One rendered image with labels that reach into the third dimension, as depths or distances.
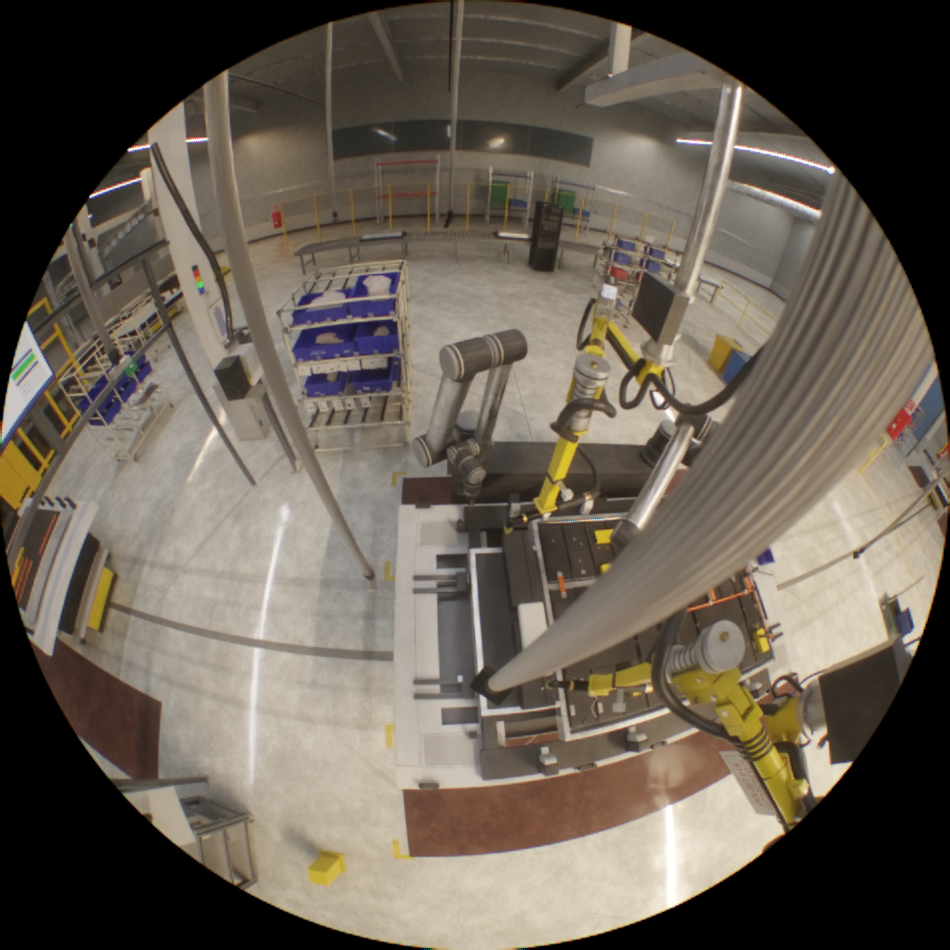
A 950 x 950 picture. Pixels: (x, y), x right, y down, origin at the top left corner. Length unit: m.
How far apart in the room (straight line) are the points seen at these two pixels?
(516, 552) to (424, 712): 0.97
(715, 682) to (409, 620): 1.54
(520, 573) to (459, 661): 0.60
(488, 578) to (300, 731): 1.97
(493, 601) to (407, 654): 0.54
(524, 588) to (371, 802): 2.03
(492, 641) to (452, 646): 0.30
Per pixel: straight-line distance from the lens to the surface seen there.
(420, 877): 3.10
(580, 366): 0.98
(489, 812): 2.83
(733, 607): 2.42
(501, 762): 1.85
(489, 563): 1.86
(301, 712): 2.94
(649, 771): 3.17
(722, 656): 0.75
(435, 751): 1.87
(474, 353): 1.35
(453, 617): 1.98
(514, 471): 2.34
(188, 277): 3.81
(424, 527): 2.13
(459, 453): 1.90
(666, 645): 0.75
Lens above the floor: 2.68
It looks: 51 degrees down
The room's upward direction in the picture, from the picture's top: 5 degrees clockwise
